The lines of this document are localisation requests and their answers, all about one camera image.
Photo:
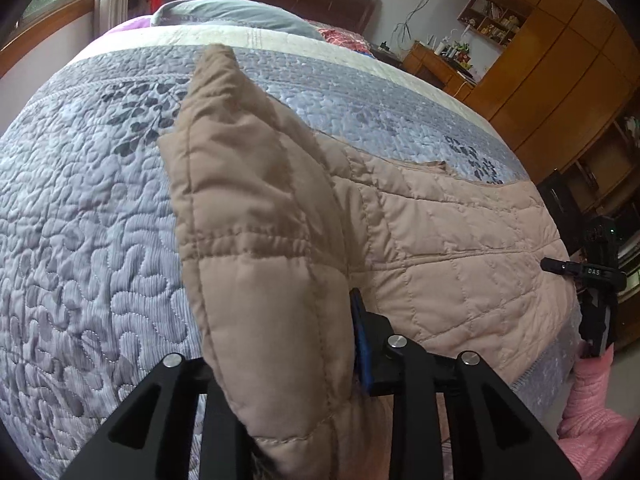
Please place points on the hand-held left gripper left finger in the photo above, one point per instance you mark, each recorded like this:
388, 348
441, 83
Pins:
215, 425

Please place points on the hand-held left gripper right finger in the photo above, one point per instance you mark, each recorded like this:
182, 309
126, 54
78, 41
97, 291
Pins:
359, 340

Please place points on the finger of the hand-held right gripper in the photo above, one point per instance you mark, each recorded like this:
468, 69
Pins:
557, 265

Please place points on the tan quilted jacket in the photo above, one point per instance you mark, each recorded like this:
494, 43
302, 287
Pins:
260, 210

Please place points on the dark wooden chair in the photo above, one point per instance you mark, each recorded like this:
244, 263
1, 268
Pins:
557, 205

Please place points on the open wooden shelf unit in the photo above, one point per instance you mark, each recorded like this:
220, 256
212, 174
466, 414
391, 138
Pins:
607, 160

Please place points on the wooden wardrobe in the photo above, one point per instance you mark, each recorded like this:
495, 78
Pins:
560, 70

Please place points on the wooden desk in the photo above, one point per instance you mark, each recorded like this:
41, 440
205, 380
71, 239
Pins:
435, 72

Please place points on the assorted desk trinkets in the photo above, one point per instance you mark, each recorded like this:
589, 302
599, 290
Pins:
455, 52

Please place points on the grey quilted bedspread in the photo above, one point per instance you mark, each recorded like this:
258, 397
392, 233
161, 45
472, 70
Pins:
75, 210

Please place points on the dark wooden nightstand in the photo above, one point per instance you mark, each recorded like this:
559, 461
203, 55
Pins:
387, 54

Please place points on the red patterned cloth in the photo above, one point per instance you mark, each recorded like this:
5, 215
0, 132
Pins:
345, 37

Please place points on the grey pillow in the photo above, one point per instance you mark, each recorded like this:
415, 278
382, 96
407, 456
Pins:
235, 12

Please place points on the purple blanket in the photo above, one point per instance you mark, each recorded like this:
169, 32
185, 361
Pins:
127, 25

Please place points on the wooden wall shelf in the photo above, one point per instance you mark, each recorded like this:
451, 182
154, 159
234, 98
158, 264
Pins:
492, 20

